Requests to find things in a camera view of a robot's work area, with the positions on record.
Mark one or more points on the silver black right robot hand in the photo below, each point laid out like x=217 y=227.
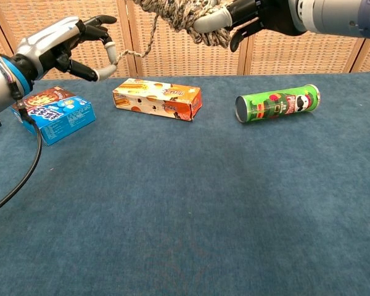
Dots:
x=274 y=15

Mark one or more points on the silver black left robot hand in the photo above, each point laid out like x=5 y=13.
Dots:
x=46 y=43

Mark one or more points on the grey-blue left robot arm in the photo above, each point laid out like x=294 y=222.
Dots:
x=0 y=86

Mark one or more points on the blue cookie box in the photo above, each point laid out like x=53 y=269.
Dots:
x=68 y=123

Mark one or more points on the green Pringles can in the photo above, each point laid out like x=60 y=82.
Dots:
x=277 y=105

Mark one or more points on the orange cake box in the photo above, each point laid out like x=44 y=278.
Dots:
x=160 y=101

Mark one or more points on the blue felt table cover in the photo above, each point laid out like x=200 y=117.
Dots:
x=172 y=216

